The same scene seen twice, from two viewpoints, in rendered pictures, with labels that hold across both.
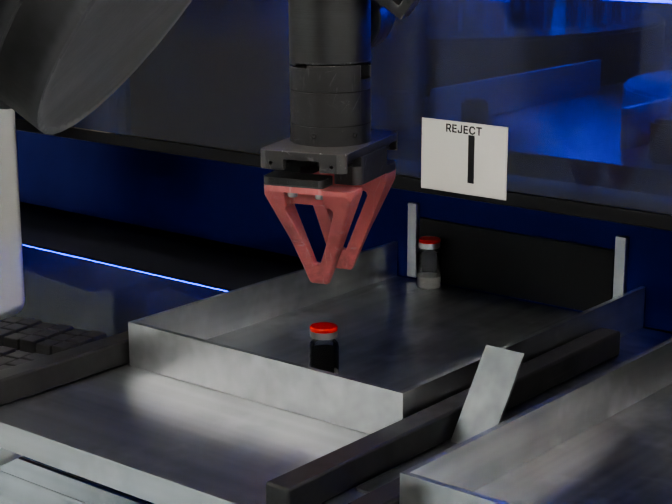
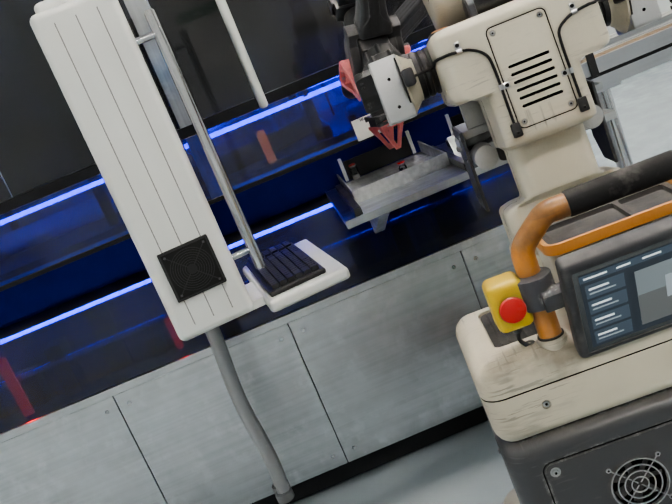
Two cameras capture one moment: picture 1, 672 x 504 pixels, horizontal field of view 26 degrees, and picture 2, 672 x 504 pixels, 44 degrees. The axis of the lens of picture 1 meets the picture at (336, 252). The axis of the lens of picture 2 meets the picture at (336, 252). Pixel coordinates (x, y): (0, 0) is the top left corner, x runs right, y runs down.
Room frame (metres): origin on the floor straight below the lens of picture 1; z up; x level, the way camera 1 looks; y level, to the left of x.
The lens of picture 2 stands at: (-0.47, 1.57, 1.31)
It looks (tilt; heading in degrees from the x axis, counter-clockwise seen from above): 14 degrees down; 320
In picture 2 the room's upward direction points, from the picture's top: 22 degrees counter-clockwise
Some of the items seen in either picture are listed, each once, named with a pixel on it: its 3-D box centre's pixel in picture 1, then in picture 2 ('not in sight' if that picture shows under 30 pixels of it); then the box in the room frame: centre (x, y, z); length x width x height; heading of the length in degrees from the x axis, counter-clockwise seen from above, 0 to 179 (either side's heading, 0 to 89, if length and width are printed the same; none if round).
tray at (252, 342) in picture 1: (397, 324); (389, 170); (1.12, -0.05, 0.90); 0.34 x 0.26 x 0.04; 141
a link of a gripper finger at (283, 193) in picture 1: (327, 215); (390, 131); (1.01, 0.01, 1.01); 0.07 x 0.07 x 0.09; 66
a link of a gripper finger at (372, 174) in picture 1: (336, 210); (387, 131); (1.03, 0.00, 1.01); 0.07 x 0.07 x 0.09; 66
